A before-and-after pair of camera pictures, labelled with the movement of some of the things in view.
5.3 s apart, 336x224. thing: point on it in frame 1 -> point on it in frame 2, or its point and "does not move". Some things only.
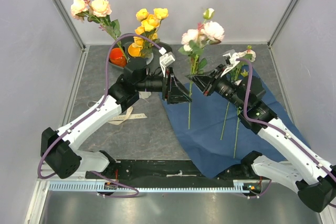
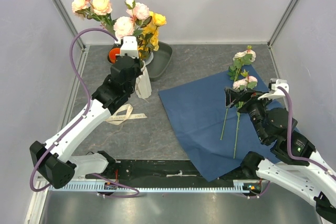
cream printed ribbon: [118, 121] does not move
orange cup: [117, 57] does not move
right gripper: [207, 82] -> [232, 95]
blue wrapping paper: [212, 129] does not move
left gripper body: [166, 84] -> [138, 70]
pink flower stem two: [196, 43] -> [132, 27]
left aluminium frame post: [61, 7] does not move
